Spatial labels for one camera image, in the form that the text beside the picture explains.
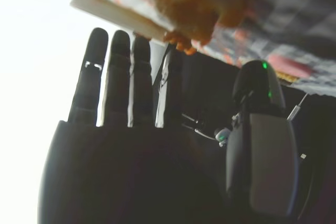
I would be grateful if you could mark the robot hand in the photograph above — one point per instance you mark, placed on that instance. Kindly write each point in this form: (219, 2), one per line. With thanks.
(136, 176)

